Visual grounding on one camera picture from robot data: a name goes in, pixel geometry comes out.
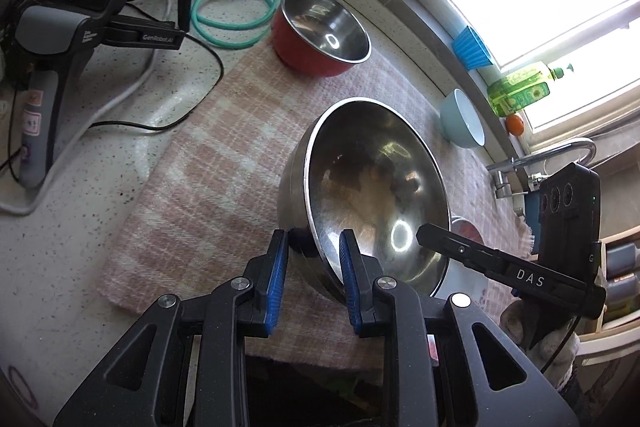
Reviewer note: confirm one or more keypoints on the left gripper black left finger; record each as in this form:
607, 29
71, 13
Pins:
182, 362

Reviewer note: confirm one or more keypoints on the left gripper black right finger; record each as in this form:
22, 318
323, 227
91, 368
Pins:
446, 363

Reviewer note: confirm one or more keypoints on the light blue ceramic bowl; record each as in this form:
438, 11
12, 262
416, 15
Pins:
459, 121

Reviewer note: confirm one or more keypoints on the large stainless steel bowl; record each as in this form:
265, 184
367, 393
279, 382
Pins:
361, 166

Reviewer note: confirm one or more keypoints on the red steel-lined small bowl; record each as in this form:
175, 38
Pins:
319, 38

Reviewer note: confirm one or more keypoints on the chrome kitchen faucet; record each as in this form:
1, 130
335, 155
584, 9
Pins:
500, 171

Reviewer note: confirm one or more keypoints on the right gloved hand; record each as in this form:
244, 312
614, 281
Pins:
553, 355

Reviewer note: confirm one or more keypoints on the orange fruit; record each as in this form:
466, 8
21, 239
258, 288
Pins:
515, 124

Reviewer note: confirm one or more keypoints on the pink plaid cloth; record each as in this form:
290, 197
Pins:
211, 202

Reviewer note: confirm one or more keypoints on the green dish soap bottle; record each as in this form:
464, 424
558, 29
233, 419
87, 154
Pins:
524, 87

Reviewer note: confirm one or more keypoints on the blue fluted plastic cup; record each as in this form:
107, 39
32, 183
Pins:
470, 50

